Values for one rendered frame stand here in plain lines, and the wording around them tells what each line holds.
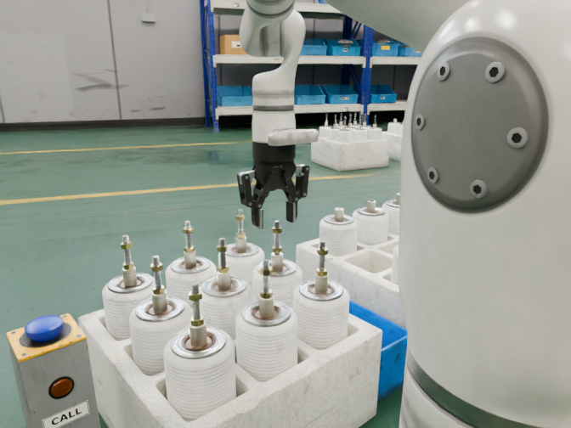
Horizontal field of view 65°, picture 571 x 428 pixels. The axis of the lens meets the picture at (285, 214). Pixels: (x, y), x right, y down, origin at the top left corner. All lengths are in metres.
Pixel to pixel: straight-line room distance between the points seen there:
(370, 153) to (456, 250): 2.84
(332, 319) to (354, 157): 2.26
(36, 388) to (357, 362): 0.47
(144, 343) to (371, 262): 0.63
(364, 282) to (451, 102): 0.85
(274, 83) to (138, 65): 4.93
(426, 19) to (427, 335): 0.17
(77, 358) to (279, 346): 0.27
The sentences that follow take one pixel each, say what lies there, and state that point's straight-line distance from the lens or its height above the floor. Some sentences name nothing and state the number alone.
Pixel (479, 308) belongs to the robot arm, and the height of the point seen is 0.52.
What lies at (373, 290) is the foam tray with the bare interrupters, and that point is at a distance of 0.99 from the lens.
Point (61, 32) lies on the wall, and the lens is 5.69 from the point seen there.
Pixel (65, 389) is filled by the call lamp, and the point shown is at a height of 0.26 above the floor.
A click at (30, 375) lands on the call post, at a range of 0.58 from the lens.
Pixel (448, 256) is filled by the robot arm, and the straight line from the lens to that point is 0.18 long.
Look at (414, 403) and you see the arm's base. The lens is 0.23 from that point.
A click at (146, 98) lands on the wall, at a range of 5.64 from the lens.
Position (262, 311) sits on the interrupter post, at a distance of 0.69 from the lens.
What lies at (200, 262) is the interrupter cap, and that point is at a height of 0.25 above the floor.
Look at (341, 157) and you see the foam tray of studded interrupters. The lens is 2.89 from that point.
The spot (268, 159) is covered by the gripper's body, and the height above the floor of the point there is 0.47.
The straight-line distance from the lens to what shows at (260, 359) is 0.69.
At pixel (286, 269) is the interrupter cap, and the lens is 0.84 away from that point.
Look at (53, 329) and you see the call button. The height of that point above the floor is 0.33.
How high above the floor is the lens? 0.60
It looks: 18 degrees down
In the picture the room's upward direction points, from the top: straight up
